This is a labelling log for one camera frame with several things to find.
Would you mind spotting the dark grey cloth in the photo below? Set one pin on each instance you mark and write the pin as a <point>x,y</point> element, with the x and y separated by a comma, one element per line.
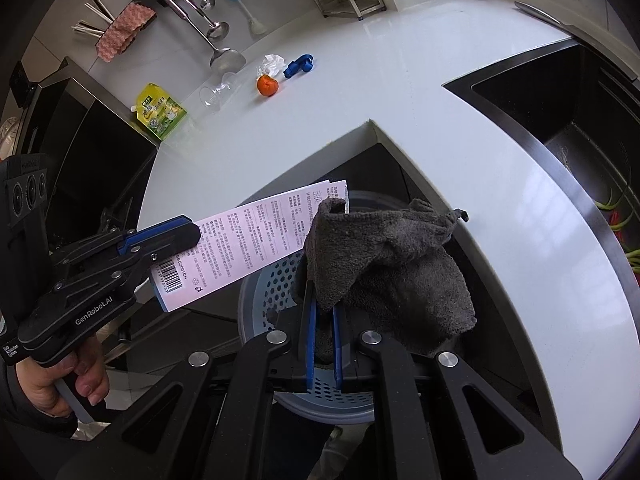
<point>390,270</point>

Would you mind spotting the small orange tangerine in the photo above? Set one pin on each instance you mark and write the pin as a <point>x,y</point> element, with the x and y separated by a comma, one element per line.
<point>268,86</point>

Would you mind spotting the white chopsticks bundle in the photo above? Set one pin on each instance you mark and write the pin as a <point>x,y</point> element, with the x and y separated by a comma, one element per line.
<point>92,20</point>

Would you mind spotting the pink textured dish cloth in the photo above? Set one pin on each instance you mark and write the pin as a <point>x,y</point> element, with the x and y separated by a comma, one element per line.
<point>120,35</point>

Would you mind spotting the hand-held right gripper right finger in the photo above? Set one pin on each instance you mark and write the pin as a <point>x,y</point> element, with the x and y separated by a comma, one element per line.
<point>338,340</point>

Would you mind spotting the yellow green seasoning pouch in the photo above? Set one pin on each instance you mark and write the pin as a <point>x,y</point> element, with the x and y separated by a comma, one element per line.
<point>160,112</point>

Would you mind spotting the white plastic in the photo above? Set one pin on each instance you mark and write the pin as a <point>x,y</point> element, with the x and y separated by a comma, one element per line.
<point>272,63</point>

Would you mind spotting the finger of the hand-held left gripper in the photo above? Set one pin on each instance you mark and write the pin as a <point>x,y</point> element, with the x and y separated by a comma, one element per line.
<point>165,232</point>
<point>140,272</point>

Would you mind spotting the blue plastic clip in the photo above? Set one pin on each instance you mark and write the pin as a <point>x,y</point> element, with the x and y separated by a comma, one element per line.
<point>297,66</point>

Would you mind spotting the steel ladle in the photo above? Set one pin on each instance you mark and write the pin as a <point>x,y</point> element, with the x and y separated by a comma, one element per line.
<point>217,30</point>

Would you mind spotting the clear plastic cup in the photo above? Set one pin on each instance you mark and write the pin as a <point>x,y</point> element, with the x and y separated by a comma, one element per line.
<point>212,96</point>

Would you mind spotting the black kitchen sink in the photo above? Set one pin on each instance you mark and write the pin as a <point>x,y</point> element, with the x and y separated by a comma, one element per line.
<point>550,110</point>

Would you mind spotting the grey perforated waste bin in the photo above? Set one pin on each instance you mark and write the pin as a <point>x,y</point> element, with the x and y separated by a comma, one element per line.
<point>280,280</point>

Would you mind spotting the person's left hand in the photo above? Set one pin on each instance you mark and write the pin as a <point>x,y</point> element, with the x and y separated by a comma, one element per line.
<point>45,385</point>

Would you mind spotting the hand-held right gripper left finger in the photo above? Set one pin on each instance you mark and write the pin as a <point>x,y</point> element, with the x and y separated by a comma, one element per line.
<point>310,340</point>

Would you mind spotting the blue white bottle brush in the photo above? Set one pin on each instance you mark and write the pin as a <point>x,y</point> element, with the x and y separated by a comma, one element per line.
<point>256,24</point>

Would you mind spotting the long pink paper box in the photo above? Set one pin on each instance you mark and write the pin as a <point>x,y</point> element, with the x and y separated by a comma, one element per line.
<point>250,230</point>

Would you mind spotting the black steel range hood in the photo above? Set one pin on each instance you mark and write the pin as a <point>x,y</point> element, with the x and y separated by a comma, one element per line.
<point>90,160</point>

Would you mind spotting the steel slotted spatula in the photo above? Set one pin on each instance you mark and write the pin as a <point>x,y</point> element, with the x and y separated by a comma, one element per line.
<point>227,60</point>

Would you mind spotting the steel kitchen knife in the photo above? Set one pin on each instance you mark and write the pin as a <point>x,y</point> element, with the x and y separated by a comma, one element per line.
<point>537,12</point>

